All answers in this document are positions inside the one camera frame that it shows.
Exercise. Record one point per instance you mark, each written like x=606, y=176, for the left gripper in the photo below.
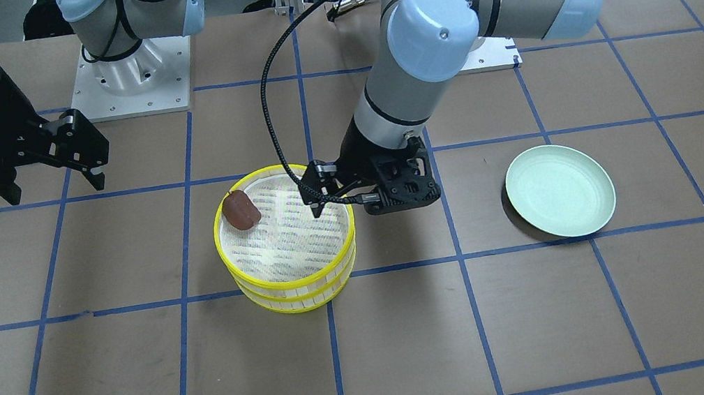
x=356, y=149

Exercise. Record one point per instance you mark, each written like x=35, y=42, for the yellow steamer layer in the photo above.
x=288, y=249
x=327, y=284

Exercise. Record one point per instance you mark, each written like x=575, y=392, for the brown bun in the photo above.
x=240, y=211

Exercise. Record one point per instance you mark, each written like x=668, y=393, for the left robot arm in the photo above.
x=423, y=44

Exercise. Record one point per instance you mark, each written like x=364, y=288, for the light green plate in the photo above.
x=560, y=190

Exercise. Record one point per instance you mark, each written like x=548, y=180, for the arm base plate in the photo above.
x=154, y=80
x=492, y=54

